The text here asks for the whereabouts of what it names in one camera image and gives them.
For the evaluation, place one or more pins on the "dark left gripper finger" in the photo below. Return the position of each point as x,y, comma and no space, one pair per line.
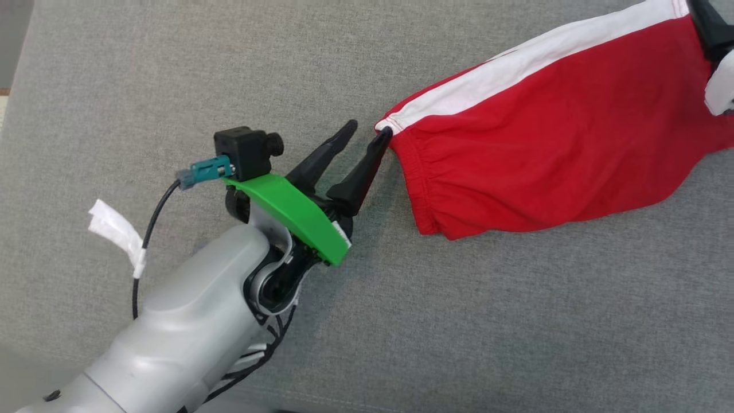
321,158
358,183

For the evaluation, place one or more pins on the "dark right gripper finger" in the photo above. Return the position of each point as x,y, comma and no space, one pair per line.
714,28

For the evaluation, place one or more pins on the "red shorts with white stripes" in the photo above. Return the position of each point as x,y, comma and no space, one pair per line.
545,143

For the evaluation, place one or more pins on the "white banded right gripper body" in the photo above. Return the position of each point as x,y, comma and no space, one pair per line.
721,92

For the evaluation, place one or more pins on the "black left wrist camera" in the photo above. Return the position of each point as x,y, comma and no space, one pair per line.
243,152

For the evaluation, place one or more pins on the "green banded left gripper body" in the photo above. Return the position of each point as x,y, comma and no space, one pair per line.
292,215

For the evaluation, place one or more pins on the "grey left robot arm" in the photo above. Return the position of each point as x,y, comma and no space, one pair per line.
183,321

